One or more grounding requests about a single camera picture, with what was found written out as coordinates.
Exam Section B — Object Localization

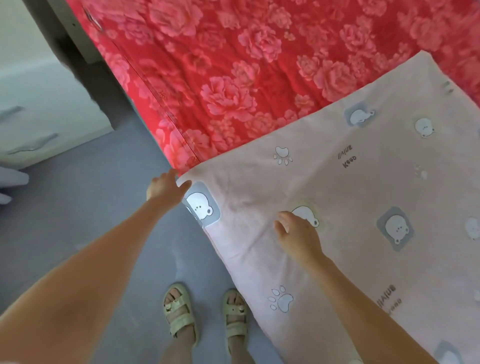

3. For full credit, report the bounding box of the person's right hand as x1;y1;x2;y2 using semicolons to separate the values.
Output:
272;210;326;266

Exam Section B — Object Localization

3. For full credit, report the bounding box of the person's left hand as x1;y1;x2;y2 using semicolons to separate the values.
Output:
145;169;193;216

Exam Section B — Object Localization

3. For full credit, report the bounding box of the pink bear print bedsheet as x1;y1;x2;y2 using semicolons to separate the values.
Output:
178;50;480;364

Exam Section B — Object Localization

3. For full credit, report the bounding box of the person's left forearm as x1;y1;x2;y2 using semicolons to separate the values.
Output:
0;198;175;364

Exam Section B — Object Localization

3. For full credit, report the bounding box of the person's right forearm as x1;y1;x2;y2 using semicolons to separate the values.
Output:
303;253;441;364

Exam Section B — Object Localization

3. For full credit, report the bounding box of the person's right leg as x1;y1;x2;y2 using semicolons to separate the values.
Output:
228;337;256;364

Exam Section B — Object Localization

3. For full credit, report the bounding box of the person's leg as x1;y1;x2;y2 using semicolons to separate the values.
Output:
161;330;198;364
228;337;256;364

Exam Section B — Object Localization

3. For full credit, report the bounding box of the person's left leg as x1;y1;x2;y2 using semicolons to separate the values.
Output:
161;330;198;364

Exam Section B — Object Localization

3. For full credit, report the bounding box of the cream nightstand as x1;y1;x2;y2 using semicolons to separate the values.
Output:
0;0;115;170

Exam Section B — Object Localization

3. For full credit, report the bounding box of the grey curtain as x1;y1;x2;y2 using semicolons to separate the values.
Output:
0;165;31;205

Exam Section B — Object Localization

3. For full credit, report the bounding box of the red floral mattress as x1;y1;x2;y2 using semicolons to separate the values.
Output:
66;0;480;172

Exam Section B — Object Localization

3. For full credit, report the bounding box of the beige strap sandal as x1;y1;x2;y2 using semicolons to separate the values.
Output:
222;288;252;346
162;282;199;343

